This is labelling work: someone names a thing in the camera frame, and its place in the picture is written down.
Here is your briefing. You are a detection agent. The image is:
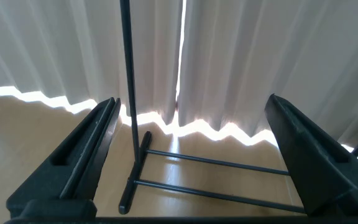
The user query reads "beige curtain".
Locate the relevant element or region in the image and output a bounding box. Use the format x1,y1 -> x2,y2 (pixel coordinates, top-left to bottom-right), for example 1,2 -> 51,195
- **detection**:
0,0 -> 358,147

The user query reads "black clothes rack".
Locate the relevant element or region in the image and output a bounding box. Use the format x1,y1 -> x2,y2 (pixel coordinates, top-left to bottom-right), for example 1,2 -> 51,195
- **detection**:
118,0 -> 358,215

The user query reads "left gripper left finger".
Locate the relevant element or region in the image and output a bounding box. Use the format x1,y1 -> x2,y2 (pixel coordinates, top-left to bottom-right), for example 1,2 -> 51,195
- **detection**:
6,97 -> 122,218

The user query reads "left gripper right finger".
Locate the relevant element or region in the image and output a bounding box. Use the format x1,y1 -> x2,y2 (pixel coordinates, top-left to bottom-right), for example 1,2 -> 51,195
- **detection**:
264,93 -> 358,216

